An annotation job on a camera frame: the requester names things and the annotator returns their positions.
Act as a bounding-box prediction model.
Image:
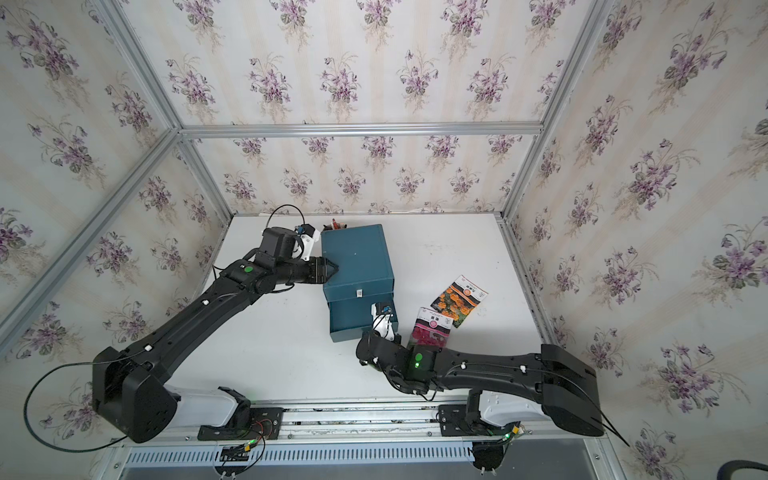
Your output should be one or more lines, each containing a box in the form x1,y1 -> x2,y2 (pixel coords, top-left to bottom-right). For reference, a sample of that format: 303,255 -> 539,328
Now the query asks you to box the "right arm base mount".
436,389 -> 550,437

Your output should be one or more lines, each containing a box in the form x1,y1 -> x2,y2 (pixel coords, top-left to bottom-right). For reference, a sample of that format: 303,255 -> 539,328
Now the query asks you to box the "teal drawer cabinet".
321,224 -> 395,303

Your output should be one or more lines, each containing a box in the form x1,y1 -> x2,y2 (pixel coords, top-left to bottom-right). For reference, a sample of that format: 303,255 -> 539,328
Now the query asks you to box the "aluminium frame back bar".
180,121 -> 543,139

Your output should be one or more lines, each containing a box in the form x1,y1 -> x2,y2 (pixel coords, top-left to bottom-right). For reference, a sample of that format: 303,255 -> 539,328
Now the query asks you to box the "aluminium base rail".
143,395 -> 586,445

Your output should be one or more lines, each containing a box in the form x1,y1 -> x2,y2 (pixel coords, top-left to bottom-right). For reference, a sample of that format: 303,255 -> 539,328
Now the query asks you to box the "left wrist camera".
293,224 -> 321,261

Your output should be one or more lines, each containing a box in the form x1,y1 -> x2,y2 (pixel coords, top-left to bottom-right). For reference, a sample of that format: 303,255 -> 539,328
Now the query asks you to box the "white slotted cable duct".
125,441 -> 474,469

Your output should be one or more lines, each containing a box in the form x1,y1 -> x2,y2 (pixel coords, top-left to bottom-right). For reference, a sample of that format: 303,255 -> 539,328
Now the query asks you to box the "orange flower seed bag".
431,275 -> 488,328

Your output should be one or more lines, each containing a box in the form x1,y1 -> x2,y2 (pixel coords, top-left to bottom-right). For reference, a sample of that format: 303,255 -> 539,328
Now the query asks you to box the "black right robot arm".
356,331 -> 605,437

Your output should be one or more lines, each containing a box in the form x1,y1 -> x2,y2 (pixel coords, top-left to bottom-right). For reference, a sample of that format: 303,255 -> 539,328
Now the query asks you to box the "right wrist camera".
371,301 -> 396,340

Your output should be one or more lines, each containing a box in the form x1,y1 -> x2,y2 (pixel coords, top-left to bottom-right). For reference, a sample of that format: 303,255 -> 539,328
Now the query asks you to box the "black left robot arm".
91,224 -> 339,443

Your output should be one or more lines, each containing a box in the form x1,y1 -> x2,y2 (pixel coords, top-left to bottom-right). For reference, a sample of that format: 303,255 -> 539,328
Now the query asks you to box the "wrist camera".
371,301 -> 396,340
293,224 -> 321,261

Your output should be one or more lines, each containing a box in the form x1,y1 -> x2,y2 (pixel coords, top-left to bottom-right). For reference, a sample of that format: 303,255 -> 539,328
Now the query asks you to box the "pink flower seed bag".
408,307 -> 453,347

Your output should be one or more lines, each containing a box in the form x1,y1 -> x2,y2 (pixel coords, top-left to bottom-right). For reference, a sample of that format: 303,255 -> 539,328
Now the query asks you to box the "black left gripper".
274,257 -> 341,287

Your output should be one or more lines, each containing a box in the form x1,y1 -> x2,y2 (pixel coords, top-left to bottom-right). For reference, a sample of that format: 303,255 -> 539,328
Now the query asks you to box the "teal bottom drawer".
328,294 -> 399,343

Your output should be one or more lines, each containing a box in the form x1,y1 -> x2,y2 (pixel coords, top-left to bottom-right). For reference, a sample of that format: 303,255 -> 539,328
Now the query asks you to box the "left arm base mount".
167,387 -> 285,442

